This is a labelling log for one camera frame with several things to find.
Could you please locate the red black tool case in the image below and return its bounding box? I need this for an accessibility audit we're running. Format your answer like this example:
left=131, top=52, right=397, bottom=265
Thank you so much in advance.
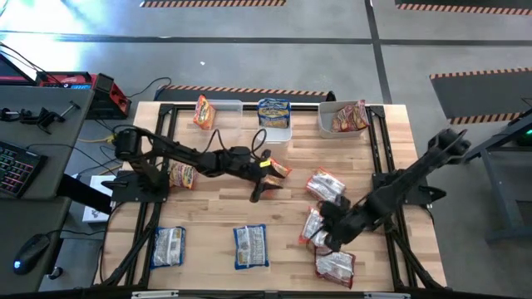
left=36, top=71, right=93, bottom=91

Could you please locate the dark office desk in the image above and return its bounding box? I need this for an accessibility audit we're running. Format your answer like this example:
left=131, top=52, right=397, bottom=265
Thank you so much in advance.
left=0, top=197, right=72, bottom=294

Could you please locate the black hazard striped floor mat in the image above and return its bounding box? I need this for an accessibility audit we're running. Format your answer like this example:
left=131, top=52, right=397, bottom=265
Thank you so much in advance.
left=394, top=0, right=532, bottom=17
left=139, top=0, right=288, bottom=8
left=429, top=67, right=532, bottom=125

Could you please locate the black aluminium table frame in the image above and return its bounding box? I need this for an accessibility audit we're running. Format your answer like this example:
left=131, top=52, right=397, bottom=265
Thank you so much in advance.
left=97, top=101, right=448, bottom=292

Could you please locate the grey office desk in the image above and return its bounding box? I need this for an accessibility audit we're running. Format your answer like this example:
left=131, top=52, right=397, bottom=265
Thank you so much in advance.
left=0, top=85, right=96, bottom=201

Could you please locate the yellow cable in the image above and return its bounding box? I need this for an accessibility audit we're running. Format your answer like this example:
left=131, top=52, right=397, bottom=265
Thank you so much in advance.
left=78, top=132, right=126, bottom=146

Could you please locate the black desk monitor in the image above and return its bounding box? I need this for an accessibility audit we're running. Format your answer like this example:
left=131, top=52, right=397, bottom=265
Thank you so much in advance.
left=0, top=52, right=37, bottom=87

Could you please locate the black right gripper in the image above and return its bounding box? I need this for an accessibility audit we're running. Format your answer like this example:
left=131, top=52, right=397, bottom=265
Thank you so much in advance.
left=318, top=197, right=362, bottom=253

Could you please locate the black hazard striped cable ramp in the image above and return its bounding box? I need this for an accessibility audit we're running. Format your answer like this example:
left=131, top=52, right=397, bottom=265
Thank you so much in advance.
left=153, top=84, right=337, bottom=103

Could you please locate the black desk leg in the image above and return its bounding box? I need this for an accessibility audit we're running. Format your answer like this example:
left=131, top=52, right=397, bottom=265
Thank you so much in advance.
left=56, top=173, right=114, bottom=216

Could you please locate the red black battery charger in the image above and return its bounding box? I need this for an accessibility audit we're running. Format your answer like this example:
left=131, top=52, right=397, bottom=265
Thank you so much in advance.
left=85, top=73, right=132, bottom=121

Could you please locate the work table with metal legs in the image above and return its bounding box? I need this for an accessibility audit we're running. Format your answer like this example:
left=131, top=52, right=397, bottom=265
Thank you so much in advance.
left=456, top=97, right=532, bottom=244

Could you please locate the grey plastic bin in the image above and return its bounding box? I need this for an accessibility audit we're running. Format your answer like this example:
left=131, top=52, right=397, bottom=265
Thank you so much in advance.
left=318, top=99, right=373, bottom=140

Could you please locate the clear plastic bin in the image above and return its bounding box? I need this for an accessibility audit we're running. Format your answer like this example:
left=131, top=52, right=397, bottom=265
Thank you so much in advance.
left=193, top=98, right=244, bottom=138

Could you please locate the silver metal bracket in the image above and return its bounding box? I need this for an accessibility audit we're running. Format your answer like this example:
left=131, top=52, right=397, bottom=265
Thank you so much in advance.
left=131, top=290, right=180, bottom=299
left=363, top=292, right=411, bottom=299

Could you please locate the black desk clamp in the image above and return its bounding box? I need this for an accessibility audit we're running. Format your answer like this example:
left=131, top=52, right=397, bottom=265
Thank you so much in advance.
left=18, top=100, right=82, bottom=135

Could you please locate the backlit computer keyboard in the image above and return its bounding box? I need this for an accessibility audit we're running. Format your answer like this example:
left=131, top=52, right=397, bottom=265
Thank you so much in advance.
left=0, top=140, right=47, bottom=199

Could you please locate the white plastic bin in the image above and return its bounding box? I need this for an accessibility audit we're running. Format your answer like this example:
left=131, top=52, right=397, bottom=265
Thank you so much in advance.
left=256, top=97, right=293, bottom=145

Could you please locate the black computer mouse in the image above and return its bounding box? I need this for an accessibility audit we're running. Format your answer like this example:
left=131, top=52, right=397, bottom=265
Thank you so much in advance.
left=12, top=233, right=52, bottom=276

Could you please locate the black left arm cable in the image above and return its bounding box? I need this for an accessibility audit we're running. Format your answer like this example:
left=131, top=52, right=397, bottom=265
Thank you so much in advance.
left=205, top=127, right=268, bottom=159

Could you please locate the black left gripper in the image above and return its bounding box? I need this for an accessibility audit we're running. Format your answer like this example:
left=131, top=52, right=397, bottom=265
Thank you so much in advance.
left=244, top=149, right=288, bottom=203

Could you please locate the red orange Maruchan noodle pack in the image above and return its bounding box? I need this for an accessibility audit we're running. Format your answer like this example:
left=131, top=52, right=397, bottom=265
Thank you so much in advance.
left=169, top=161, right=200, bottom=191

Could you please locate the black charger cable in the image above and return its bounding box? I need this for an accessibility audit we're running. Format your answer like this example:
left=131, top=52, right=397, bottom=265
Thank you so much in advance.
left=126, top=76, right=173, bottom=100

